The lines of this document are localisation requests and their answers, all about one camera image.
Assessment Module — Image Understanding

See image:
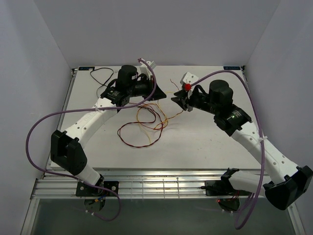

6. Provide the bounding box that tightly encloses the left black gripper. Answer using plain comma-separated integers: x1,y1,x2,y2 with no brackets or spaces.
128,75,166,102

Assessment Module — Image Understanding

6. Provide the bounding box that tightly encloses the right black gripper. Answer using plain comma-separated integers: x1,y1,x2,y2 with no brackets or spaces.
171,86,219,115

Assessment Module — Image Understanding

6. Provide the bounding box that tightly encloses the dark red twisted wire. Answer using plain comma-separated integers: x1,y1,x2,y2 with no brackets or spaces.
117,102,168,148

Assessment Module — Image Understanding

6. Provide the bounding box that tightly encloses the black wire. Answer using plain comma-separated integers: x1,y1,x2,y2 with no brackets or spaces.
89,68,114,98

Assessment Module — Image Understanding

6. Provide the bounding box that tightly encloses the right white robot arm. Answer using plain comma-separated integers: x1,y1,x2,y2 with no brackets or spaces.
171,80,313,210

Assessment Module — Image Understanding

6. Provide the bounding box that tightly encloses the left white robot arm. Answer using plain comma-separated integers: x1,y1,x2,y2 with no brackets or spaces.
50,61,166,196

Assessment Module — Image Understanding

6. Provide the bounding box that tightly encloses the right blue label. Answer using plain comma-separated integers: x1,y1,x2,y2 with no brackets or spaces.
223,66,241,71

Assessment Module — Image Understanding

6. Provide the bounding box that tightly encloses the blue label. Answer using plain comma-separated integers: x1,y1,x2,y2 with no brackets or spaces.
79,67,95,71
223,66,241,71

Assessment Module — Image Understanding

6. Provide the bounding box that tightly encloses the left blue label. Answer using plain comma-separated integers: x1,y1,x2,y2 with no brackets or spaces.
79,67,95,71

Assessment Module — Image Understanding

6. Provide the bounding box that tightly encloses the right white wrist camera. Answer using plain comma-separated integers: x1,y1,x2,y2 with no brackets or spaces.
180,72,199,92

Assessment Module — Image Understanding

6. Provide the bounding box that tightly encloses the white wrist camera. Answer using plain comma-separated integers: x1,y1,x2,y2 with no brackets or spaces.
139,61,156,79
180,72,199,92

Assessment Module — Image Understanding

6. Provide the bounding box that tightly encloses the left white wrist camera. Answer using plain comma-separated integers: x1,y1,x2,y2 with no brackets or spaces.
139,61,156,79

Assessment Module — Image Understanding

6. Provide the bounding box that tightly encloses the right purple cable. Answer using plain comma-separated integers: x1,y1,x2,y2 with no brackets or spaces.
192,70,266,230

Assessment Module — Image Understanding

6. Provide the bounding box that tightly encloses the purple cable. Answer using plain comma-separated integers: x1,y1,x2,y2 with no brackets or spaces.
192,70,266,230
26,58,158,222

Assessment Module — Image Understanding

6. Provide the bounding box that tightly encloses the aluminium rail frame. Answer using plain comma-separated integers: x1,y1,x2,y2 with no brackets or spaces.
31,67,305,235

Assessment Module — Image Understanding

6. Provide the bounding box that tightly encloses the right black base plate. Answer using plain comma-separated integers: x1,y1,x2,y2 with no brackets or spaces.
201,180,250,196

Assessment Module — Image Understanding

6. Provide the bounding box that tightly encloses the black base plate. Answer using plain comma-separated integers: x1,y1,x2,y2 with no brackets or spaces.
75,181,119,197
201,180,250,196

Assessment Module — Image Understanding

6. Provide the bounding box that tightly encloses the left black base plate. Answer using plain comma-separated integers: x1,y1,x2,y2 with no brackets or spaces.
75,181,119,197

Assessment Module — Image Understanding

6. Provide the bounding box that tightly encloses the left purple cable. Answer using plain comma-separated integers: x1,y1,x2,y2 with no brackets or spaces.
26,58,158,222

